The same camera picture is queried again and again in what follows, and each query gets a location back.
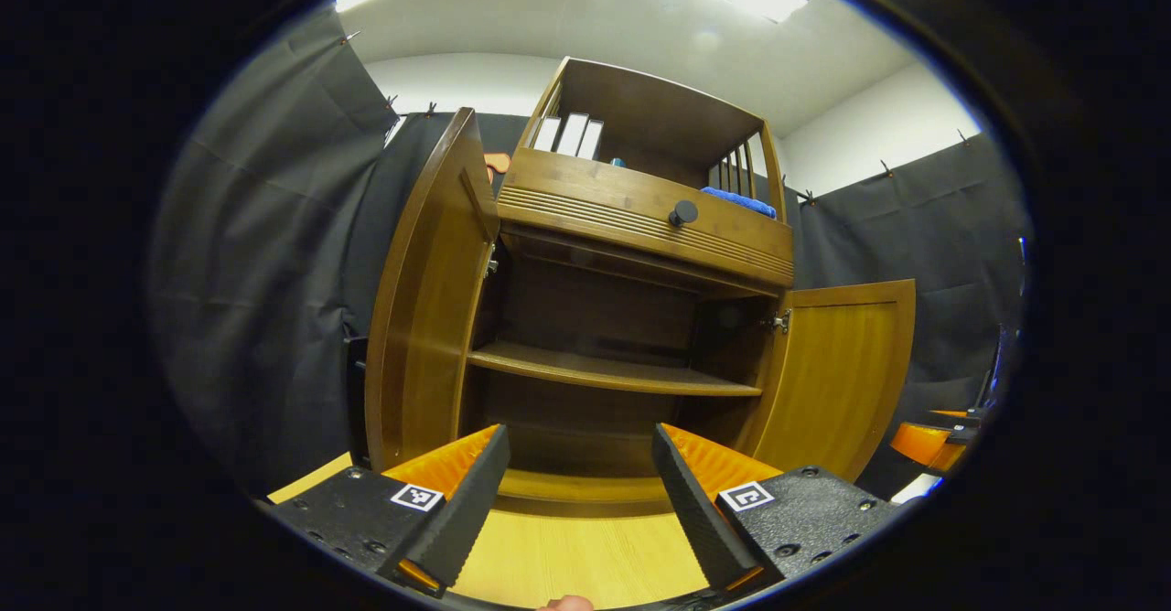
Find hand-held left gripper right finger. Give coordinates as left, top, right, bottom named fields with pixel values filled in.
left=651, top=423, right=902, bottom=594

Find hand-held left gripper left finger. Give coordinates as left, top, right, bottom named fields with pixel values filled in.
left=261, top=423, right=511, bottom=596

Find wooden cabinet door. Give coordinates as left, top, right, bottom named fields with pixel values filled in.
left=364, top=106, right=502, bottom=473
left=746, top=278, right=918, bottom=484

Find wooden double-door shoe cabinet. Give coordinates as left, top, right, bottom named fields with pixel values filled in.
left=364, top=56, right=918, bottom=516

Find wooden cabinet inner shelf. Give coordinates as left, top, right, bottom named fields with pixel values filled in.
left=467, top=341, right=765, bottom=399

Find wooden cabinet drawer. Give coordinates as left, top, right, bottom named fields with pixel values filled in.
left=497, top=146, right=795, bottom=288

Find folded blue towel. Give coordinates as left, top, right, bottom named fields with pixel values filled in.
left=700, top=187, right=779, bottom=221

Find black backdrop cloth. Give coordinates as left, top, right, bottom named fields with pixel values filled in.
left=146, top=7, right=1035, bottom=502

